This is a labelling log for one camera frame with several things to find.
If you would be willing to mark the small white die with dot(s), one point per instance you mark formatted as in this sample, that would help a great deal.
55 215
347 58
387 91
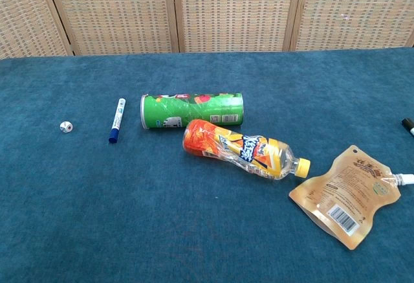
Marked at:
65 127

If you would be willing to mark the green chips can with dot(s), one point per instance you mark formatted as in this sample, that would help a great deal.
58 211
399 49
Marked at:
181 111

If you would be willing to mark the orange drink plastic bottle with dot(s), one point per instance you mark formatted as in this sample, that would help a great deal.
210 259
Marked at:
233 148

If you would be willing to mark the blue cap whiteboard marker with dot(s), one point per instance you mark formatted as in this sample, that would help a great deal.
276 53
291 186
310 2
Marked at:
117 118

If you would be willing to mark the blue table mat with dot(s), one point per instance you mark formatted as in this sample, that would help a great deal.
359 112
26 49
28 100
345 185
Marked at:
161 218

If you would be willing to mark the woven folding screen panel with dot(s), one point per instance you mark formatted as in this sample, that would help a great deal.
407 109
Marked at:
22 14
355 11
236 11
113 11

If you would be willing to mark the tan spouted drink pouch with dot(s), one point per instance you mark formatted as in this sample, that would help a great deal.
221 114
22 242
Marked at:
346 195

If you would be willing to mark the black cap whiteboard marker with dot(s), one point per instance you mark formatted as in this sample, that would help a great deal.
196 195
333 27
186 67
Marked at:
408 126

